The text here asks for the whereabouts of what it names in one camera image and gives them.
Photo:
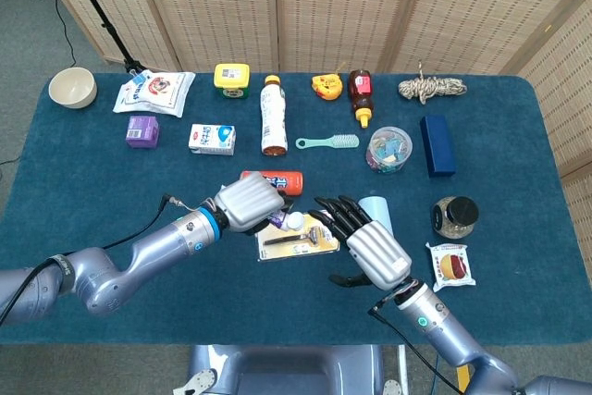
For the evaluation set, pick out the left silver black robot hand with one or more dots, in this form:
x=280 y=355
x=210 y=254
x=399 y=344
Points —
x=247 y=201

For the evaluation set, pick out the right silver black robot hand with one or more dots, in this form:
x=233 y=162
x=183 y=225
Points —
x=379 y=251

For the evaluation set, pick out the purple toothpaste tube white cap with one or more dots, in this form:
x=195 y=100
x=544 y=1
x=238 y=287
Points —
x=293 y=221

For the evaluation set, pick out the razor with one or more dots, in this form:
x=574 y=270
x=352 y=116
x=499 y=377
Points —
x=296 y=247

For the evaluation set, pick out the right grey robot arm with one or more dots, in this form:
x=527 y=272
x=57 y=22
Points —
x=439 y=325

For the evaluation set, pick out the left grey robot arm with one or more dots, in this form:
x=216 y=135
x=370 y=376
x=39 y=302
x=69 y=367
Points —
x=152 y=247

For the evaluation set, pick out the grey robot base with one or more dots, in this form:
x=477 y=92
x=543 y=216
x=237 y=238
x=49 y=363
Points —
x=287 y=369

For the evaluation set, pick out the light blue plastic mug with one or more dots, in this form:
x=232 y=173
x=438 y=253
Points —
x=379 y=210

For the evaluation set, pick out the orange soda can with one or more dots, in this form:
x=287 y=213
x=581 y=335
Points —
x=291 y=182

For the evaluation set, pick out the white blue milk carton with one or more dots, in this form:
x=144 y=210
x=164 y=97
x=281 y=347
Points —
x=212 y=139

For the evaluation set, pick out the white snack packet fruit picture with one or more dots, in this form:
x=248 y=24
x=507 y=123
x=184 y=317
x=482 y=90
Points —
x=451 y=267

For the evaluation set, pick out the glass jar black lid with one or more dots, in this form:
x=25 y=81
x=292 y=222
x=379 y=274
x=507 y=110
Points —
x=455 y=217

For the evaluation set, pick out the tea bottle yellow cap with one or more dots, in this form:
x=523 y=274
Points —
x=273 y=113

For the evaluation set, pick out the clear jar of binder clips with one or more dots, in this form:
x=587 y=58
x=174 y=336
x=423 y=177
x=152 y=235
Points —
x=388 y=150

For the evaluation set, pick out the mint green brush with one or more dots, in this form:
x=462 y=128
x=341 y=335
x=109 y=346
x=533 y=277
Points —
x=342 y=141

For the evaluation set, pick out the white pole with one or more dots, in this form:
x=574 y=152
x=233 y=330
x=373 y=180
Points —
x=403 y=367

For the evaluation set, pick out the dark blue rectangular box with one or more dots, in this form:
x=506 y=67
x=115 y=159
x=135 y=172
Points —
x=437 y=145

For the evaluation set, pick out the green jar yellow lid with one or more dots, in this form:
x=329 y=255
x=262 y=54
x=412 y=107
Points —
x=231 y=78

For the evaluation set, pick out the small purple carton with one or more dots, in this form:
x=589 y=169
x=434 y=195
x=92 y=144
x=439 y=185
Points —
x=142 y=131

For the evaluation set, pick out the yellow tape measure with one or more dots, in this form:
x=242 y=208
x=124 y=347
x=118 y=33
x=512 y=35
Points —
x=327 y=86

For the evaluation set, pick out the white snack bag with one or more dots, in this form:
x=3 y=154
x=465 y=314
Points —
x=155 y=92

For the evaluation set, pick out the honey bottle yellow nozzle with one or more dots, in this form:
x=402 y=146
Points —
x=361 y=90

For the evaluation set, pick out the blue tablecloth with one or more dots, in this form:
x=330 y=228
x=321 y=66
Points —
x=92 y=159

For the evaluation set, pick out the beige bowl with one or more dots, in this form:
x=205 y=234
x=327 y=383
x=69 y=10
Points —
x=73 y=88

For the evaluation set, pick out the black tripod stand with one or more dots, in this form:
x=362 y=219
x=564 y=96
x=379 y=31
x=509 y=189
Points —
x=102 y=20

